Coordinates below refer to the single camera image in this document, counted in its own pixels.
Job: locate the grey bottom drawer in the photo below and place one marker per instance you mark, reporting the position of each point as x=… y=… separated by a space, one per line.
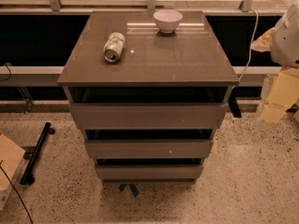
x=148 y=172

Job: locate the grey top drawer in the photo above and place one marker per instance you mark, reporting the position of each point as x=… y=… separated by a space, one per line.
x=147 y=117

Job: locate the black metal bar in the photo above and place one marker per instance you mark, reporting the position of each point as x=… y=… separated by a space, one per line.
x=27 y=177

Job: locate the grey drawer cabinet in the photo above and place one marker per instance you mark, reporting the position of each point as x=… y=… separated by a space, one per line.
x=187 y=67

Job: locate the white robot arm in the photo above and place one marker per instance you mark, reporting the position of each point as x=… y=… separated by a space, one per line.
x=284 y=48

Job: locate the green soda can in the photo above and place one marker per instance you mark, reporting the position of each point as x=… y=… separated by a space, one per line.
x=113 y=47

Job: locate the wooden board on left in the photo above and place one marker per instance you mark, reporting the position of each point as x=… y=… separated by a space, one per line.
x=11 y=156

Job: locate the white ceramic bowl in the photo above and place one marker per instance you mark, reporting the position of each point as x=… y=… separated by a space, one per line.
x=167 y=20

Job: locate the grey drawer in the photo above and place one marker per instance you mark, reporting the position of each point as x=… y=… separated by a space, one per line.
x=147 y=117
x=148 y=172
x=148 y=150

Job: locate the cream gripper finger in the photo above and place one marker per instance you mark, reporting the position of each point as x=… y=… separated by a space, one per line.
x=263 y=42
x=279 y=93

